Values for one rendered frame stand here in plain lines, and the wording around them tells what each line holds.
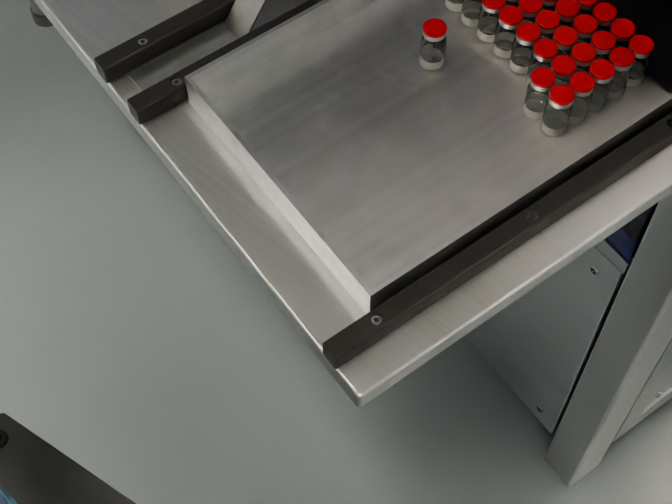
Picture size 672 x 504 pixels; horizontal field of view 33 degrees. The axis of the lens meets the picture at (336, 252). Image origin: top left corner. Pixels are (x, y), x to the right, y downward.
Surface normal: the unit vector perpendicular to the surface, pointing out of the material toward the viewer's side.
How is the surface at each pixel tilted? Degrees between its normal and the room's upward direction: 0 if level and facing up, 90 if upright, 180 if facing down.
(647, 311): 90
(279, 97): 0
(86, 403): 0
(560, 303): 90
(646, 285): 90
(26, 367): 0
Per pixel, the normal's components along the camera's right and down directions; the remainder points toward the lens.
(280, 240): 0.00, -0.50
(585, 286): -0.81, 0.51
